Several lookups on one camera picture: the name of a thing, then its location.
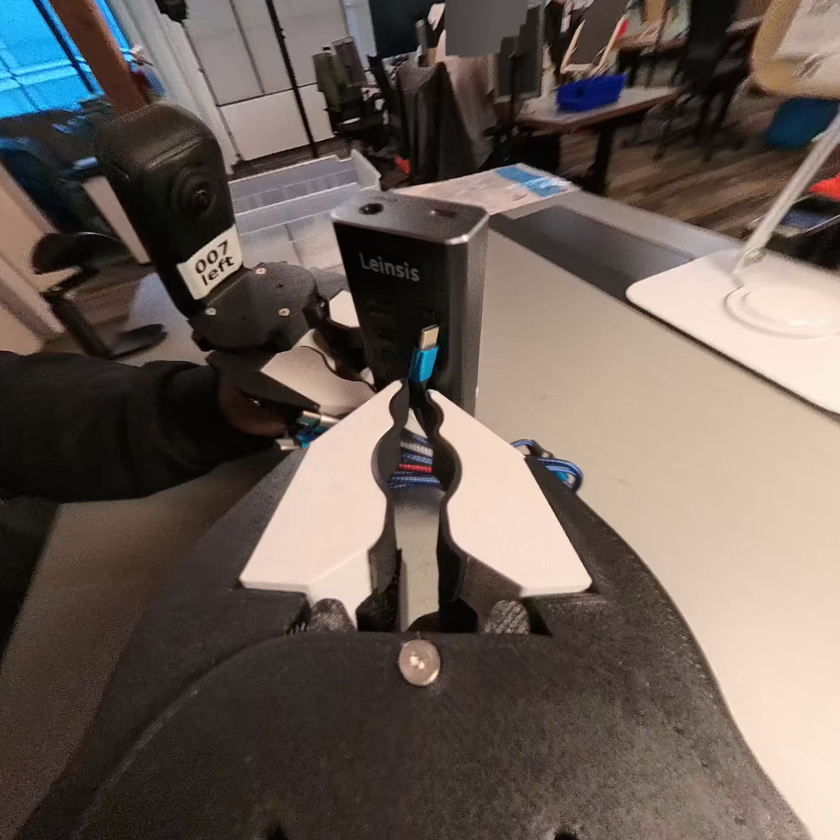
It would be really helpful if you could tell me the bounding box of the person's left hand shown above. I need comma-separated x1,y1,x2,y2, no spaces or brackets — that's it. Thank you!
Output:
213,384,296,437

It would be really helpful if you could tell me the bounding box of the printed instruction sheet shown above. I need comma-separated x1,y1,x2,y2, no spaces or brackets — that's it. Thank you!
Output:
777,0,840,60

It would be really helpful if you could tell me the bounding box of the black desk stand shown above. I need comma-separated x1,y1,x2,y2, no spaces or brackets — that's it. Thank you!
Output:
33,233,168,358

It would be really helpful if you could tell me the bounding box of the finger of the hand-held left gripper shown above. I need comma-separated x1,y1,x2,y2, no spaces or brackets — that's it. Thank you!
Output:
325,289,362,330
258,345,378,416

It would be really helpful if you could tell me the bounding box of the dark grey jacket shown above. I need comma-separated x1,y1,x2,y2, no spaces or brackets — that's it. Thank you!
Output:
394,59,500,185

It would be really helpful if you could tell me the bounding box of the instruction sheet on clipboard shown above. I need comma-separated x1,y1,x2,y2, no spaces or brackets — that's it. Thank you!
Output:
748,0,840,99

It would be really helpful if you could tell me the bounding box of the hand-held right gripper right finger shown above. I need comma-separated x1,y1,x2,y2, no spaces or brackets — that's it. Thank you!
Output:
425,388,593,619

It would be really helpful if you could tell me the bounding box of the clear plastic bin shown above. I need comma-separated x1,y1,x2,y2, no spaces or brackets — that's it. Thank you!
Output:
226,150,383,270

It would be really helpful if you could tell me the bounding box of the blue printed paper sheet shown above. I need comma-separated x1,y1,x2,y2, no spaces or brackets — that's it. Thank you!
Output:
394,164,581,217

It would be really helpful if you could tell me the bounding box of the silver braided usb cable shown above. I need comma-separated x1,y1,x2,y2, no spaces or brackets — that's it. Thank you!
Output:
276,408,342,454

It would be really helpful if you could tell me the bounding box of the wooden work table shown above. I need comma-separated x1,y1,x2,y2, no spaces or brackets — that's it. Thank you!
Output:
518,85,683,198

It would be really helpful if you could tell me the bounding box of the blue plastic bin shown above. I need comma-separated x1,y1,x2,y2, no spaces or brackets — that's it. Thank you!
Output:
556,73,630,112

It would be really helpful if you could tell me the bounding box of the person's left forearm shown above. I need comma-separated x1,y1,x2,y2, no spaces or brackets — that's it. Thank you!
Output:
0,351,290,503

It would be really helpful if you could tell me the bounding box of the slim black usb hub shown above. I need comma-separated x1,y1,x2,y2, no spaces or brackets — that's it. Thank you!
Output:
330,192,490,421

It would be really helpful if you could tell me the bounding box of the black monitor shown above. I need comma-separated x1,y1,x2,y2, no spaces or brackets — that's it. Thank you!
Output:
371,0,447,60

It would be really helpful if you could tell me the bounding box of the blue braided usb cable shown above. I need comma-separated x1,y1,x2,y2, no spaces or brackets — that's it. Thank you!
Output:
384,323,585,493

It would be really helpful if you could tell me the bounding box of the white cabinet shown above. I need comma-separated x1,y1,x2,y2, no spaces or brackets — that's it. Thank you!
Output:
217,0,355,158

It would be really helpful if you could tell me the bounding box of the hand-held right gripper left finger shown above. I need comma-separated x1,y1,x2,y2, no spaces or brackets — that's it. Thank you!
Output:
238,381,406,624

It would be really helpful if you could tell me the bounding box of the white lamp base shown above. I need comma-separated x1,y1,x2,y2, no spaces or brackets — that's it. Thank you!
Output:
625,118,840,416

